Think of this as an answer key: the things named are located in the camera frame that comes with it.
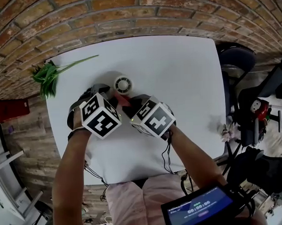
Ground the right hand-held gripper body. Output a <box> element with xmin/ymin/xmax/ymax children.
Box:
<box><xmin>128</xmin><ymin>96</ymin><xmax>178</xmax><ymax>142</ymax></box>

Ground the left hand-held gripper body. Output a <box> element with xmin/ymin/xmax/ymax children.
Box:
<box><xmin>79</xmin><ymin>86</ymin><xmax>123</xmax><ymax>141</ymax></box>

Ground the pink cloth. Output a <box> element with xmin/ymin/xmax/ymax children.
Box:
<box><xmin>114</xmin><ymin>91</ymin><xmax>132</xmax><ymax>108</ymax></box>

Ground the small white round fan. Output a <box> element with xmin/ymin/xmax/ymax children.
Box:
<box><xmin>112</xmin><ymin>74</ymin><xmax>133</xmax><ymax>95</ymax></box>

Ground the person's right forearm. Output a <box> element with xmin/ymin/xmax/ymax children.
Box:
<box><xmin>166</xmin><ymin>123</ymin><xmax>229</xmax><ymax>193</ymax></box>

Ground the person's left forearm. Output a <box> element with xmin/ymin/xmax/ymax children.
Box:
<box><xmin>50</xmin><ymin>129</ymin><xmax>96</xmax><ymax>225</ymax></box>

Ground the person's left hand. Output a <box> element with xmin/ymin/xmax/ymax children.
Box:
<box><xmin>72</xmin><ymin>106</ymin><xmax>87</xmax><ymax>131</ymax></box>

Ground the black wrist band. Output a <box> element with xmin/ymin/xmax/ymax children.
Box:
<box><xmin>67</xmin><ymin>127</ymin><xmax>92</xmax><ymax>142</ymax></box>

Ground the green leafy plant sprig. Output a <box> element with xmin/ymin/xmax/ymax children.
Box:
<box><xmin>31</xmin><ymin>54</ymin><xmax>101</xmax><ymax>101</ymax></box>

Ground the pink artificial flower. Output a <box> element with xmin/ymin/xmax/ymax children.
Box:
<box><xmin>220</xmin><ymin>122</ymin><xmax>240</xmax><ymax>142</ymax></box>

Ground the red box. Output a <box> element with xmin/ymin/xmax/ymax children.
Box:
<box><xmin>0</xmin><ymin>98</ymin><xmax>31</xmax><ymax>126</ymax></box>

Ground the person's pink clothing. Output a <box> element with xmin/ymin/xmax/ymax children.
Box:
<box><xmin>105</xmin><ymin>172</ymin><xmax>194</xmax><ymax>225</ymax></box>

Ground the black office chair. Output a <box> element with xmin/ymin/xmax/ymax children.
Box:
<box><xmin>231</xmin><ymin>58</ymin><xmax>282</xmax><ymax>149</ymax></box>

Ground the black tablet with blue screen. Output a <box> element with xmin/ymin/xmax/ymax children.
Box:
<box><xmin>160</xmin><ymin>184</ymin><xmax>236</xmax><ymax>225</ymax></box>

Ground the black folding chair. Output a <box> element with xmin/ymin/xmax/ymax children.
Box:
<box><xmin>216</xmin><ymin>42</ymin><xmax>258</xmax><ymax>121</ymax></box>

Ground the red and white toy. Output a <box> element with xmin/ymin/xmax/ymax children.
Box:
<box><xmin>250</xmin><ymin>98</ymin><xmax>273</xmax><ymax>123</ymax></box>

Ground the white shelf unit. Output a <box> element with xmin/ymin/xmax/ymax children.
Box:
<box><xmin>0</xmin><ymin>149</ymin><xmax>44</xmax><ymax>222</ymax></box>

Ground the black cable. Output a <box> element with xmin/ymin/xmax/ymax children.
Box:
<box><xmin>161</xmin><ymin>129</ymin><xmax>175</xmax><ymax>175</ymax></box>
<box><xmin>84</xmin><ymin>161</ymin><xmax>110</xmax><ymax>202</ymax></box>

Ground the black tablet mount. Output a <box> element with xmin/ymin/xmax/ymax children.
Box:
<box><xmin>226</xmin><ymin>183</ymin><xmax>258</xmax><ymax>220</ymax></box>

